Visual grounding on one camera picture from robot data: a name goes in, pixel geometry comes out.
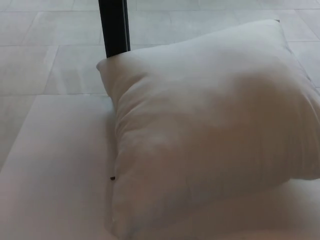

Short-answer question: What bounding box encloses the white square pillow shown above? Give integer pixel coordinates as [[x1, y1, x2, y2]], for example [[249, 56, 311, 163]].
[[96, 19, 320, 240]]

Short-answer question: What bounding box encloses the black vertical post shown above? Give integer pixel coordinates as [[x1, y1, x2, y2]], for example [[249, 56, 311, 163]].
[[98, 0, 132, 59]]

